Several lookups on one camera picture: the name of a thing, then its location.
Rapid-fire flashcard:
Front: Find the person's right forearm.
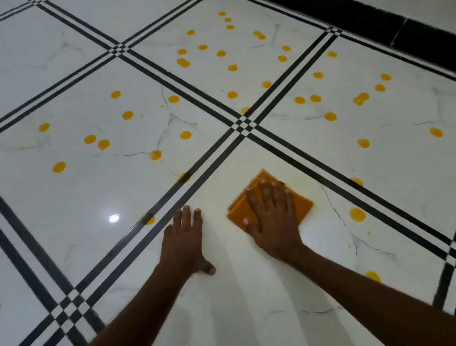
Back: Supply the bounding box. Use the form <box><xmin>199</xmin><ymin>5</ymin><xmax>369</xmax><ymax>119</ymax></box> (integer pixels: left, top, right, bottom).
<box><xmin>284</xmin><ymin>232</ymin><xmax>456</xmax><ymax>346</ymax></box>

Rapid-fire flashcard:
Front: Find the person's right hand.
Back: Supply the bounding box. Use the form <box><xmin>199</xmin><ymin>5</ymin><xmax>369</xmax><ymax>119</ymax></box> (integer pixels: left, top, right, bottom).
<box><xmin>239</xmin><ymin>176</ymin><xmax>310</xmax><ymax>267</ymax></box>

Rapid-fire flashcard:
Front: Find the person's left hand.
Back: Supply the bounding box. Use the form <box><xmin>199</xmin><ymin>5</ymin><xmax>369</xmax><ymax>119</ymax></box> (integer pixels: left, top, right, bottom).
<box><xmin>154</xmin><ymin>203</ymin><xmax>217</xmax><ymax>280</ymax></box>

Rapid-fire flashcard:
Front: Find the person's left forearm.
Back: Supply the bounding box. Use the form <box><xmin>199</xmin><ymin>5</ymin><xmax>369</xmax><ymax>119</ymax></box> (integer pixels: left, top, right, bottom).
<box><xmin>45</xmin><ymin>259</ymin><xmax>203</xmax><ymax>346</ymax></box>

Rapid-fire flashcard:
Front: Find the orange cleaning cloth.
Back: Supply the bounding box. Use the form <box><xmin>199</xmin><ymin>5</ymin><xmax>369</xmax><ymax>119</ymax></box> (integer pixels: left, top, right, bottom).
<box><xmin>223</xmin><ymin>165</ymin><xmax>316</xmax><ymax>235</ymax></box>

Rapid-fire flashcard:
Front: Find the black skirting board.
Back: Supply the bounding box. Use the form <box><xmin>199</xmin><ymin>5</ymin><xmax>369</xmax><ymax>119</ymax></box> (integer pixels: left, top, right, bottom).
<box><xmin>223</xmin><ymin>0</ymin><xmax>456</xmax><ymax>99</ymax></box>

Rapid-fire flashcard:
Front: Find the scatter of yellow liquid drops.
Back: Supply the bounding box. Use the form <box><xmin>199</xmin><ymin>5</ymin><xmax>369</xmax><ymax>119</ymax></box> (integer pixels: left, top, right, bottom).
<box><xmin>29</xmin><ymin>0</ymin><xmax>455</xmax><ymax>310</ymax></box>

